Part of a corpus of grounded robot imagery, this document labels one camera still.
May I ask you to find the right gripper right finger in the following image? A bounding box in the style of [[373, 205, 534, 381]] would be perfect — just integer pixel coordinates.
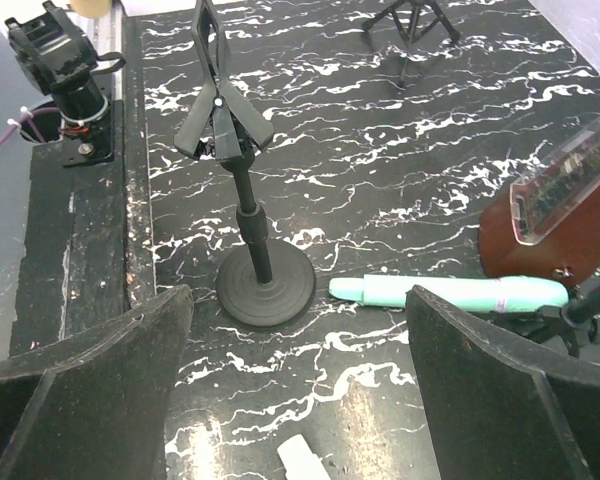
[[406, 286, 600, 479]]

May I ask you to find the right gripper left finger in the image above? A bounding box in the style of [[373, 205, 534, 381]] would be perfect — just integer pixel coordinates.
[[0, 285, 194, 479]]

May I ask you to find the teal microphone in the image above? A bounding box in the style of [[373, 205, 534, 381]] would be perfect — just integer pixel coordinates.
[[328, 274, 569, 313]]

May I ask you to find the small black tripod clip stand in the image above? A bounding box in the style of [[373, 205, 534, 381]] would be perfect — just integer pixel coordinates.
[[504, 272, 600, 359]]

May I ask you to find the black round-base mic stand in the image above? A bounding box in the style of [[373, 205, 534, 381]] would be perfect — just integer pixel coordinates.
[[174, 1, 316, 329]]

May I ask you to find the black tripod shock-mount stand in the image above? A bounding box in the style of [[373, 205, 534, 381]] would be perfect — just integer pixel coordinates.
[[360, 0, 462, 91]]

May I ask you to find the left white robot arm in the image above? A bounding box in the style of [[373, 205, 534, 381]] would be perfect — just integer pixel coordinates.
[[5, 1, 126, 167]]

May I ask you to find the brown metronome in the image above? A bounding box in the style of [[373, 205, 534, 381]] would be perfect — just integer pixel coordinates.
[[478, 115, 600, 287]]

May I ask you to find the white microphone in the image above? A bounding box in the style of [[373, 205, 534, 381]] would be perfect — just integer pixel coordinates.
[[276, 434, 330, 480]]

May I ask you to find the black front mounting rail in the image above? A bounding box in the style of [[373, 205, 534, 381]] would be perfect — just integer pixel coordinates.
[[10, 21, 156, 356]]

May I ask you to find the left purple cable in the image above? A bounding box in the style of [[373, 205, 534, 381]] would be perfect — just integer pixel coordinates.
[[0, 107, 46, 156]]

